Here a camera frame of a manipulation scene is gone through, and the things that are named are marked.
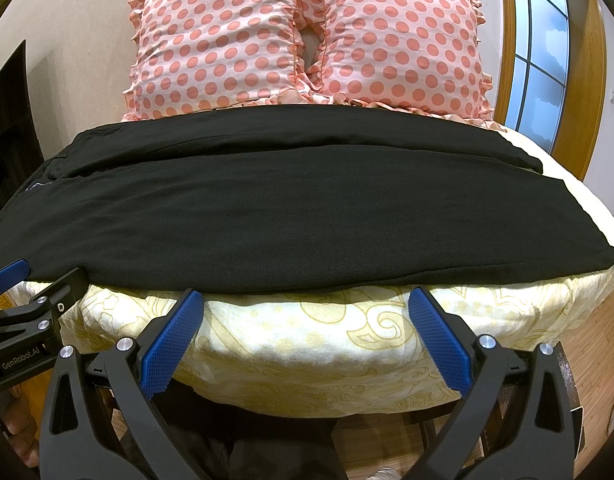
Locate polka dot pillow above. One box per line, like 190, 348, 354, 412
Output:
299, 0, 494, 126
124, 0, 313, 122

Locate black pants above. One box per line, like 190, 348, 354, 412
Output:
0, 105, 614, 294

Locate blue glass wooden door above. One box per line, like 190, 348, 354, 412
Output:
495, 0, 607, 179

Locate dark bedside furniture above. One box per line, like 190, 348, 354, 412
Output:
0, 40, 44, 211

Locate left polka dot pillow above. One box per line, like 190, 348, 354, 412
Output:
124, 0, 313, 122

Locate right polka dot pillow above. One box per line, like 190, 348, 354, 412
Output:
299, 0, 494, 126

